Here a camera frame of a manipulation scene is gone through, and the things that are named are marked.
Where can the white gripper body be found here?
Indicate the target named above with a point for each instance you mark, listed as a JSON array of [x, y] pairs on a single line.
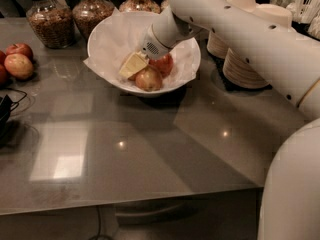
[[150, 48]]

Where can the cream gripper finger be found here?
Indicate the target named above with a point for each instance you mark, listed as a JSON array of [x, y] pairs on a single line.
[[144, 60]]

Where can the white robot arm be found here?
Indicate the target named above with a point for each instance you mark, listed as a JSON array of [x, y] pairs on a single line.
[[290, 62]]

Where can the right red apple in bowl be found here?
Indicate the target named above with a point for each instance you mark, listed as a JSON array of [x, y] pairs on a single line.
[[164, 64]]

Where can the white bowl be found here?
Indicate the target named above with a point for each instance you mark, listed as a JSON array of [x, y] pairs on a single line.
[[110, 34]]

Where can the yellowish apple on table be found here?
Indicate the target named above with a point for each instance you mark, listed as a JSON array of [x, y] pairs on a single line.
[[19, 66]]

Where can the top red apple on table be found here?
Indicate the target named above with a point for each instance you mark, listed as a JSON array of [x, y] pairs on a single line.
[[20, 48]]

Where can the lower red apple left edge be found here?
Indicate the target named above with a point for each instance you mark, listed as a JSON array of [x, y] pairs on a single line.
[[4, 76]]

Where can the dark red apple left edge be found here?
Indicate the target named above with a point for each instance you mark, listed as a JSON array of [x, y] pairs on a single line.
[[2, 57]]

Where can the white paper liner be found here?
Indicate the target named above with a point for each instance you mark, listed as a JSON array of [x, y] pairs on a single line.
[[110, 40]]

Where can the glass cereal jar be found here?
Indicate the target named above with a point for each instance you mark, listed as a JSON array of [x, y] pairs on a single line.
[[164, 4], [88, 14], [52, 22], [140, 5]]

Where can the front stack of paper bowls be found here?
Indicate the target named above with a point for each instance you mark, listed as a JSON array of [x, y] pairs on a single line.
[[239, 72]]

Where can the stack of paper bowls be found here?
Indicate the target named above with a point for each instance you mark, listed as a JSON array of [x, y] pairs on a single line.
[[239, 72], [215, 45]]

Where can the far left glass cereal jar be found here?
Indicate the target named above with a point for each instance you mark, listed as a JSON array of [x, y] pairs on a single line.
[[52, 22]]

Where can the rear stack of paper bowls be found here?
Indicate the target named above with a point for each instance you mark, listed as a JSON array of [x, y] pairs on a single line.
[[215, 45]]

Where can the black device at left edge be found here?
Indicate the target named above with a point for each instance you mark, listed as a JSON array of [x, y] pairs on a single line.
[[6, 104]]

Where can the white cutlery sticks in holder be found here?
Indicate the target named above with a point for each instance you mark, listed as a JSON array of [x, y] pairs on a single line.
[[309, 16]]

